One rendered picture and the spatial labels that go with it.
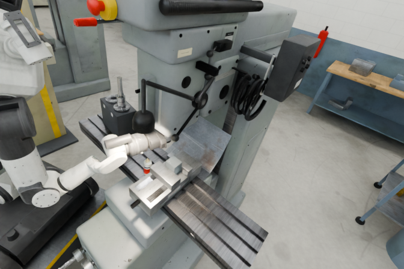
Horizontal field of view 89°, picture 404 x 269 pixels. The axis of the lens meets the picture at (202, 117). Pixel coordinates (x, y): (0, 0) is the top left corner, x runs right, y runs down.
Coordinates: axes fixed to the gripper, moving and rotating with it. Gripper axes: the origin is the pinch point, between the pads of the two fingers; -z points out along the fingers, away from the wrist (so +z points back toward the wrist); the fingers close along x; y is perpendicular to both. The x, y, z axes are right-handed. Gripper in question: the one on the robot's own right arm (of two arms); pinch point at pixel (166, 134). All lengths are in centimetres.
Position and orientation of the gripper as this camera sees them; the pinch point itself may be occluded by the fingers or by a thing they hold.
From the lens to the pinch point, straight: 96.3
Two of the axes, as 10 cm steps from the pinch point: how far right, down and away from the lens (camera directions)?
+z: -8.0, 2.4, -5.5
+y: -1.6, 8.0, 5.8
